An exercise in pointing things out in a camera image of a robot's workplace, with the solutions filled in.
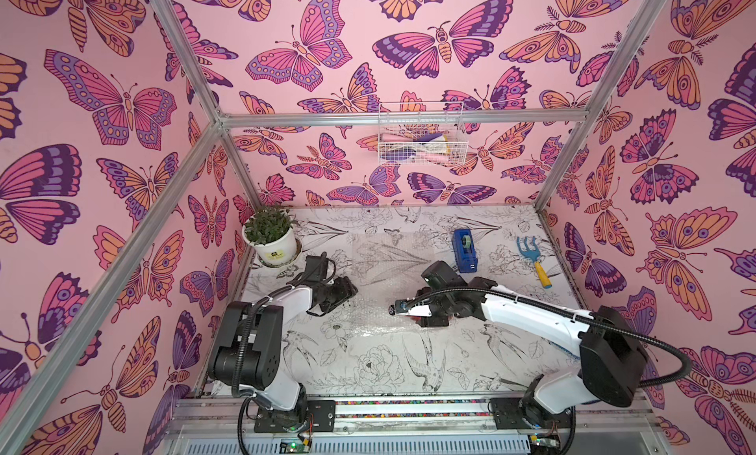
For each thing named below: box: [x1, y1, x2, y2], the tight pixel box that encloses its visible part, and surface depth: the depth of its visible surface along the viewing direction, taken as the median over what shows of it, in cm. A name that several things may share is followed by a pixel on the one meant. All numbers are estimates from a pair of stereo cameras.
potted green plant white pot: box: [242, 204, 298, 266], surface depth 95 cm
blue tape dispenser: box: [451, 228, 479, 273], surface depth 103 cm
